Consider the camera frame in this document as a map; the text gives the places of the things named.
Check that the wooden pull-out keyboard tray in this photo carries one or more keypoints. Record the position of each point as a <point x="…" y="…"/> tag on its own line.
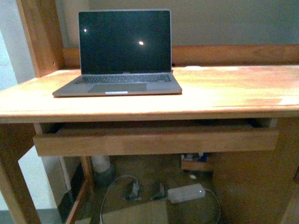
<point x="128" y="138"/>

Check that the wooden desk with hutch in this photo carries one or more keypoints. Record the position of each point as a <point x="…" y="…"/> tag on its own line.
<point x="254" y="187"/>

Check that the black power plug left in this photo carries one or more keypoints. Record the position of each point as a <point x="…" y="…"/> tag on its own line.
<point x="131" y="191"/>

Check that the white cylinder on grey base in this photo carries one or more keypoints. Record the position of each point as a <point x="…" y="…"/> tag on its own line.
<point x="103" y="171"/>

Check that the white cable grommet cover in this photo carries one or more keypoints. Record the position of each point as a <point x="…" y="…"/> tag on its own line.
<point x="193" y="67"/>

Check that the white power adapter brick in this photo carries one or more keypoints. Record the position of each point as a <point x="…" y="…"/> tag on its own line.
<point x="186" y="193"/>

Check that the black power plug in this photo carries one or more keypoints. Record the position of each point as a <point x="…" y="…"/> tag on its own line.
<point x="159" y="191"/>
<point x="131" y="191"/>

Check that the small wooden box with items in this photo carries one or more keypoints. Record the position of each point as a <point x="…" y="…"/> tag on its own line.
<point x="196" y="162"/>

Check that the grey open laptop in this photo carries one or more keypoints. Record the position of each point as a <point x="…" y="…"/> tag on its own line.
<point x="123" y="52"/>

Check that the black power plug right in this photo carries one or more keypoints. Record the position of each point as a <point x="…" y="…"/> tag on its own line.
<point x="159" y="191"/>

